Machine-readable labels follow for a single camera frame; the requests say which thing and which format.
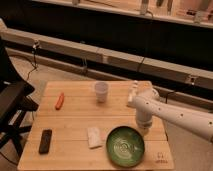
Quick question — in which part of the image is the green ceramic bowl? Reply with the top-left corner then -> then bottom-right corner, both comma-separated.
106,126 -> 145,168

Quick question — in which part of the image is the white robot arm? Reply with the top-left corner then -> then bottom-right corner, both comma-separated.
127,81 -> 213,143

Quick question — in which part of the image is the clear plastic cup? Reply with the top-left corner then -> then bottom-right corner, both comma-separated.
94,81 -> 109,103

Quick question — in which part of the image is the white folded cloth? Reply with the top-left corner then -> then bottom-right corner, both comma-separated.
87,127 -> 102,149

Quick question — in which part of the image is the orange carrot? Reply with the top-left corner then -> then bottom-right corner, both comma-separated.
55,93 -> 64,110

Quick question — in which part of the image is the black remote control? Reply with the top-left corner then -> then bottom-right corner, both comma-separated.
39,129 -> 52,154

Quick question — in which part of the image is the black office chair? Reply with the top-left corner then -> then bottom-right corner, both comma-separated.
0,37 -> 38,156

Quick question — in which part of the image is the black hanging cable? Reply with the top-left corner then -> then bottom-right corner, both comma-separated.
25,41 -> 40,82

